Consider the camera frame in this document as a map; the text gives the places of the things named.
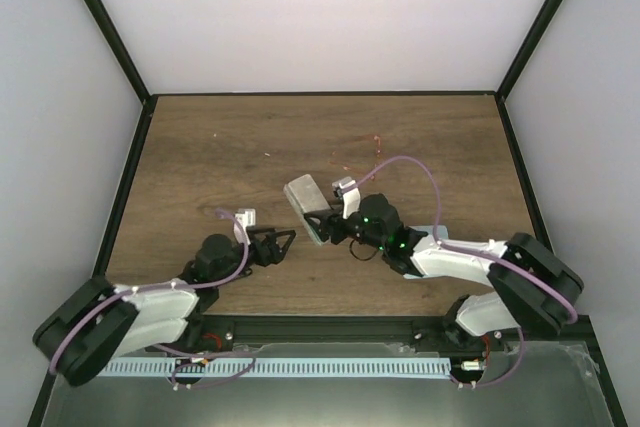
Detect light blue slotted cable duct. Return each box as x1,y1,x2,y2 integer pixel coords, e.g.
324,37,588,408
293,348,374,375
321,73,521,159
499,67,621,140
99,357,451,380

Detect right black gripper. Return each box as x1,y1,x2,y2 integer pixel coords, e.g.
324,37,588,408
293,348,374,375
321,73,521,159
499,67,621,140
306,199,387,251

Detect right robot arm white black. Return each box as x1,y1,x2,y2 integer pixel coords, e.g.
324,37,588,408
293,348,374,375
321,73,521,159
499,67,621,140
300,194,584,350

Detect light blue cleaning cloth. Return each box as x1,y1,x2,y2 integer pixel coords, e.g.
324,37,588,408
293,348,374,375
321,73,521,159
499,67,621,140
403,225,450,280

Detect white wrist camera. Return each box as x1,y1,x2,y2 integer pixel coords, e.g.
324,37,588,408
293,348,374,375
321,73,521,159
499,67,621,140
233,208,256,245
332,177,361,220

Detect grey glasses case green inside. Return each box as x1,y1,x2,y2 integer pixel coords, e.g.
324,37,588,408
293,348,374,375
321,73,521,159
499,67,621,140
283,174,330,246

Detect pink transparent sunglasses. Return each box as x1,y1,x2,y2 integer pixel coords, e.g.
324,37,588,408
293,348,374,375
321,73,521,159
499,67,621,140
328,134,381,174

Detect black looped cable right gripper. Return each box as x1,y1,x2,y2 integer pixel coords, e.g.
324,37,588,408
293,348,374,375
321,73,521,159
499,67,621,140
348,239,384,263

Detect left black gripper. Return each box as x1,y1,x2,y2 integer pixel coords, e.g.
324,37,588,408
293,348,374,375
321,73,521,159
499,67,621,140
216,227,297,287

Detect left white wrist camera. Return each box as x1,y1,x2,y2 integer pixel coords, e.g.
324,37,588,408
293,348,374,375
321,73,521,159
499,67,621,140
233,208,256,245

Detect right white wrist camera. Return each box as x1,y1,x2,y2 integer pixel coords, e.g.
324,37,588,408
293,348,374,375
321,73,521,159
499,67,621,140
332,177,361,220

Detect black aluminium frame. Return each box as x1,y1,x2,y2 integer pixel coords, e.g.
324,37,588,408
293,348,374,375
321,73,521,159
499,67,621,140
27,0,629,427

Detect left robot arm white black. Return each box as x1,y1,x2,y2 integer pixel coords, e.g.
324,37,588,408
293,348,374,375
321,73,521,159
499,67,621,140
32,228,296,387

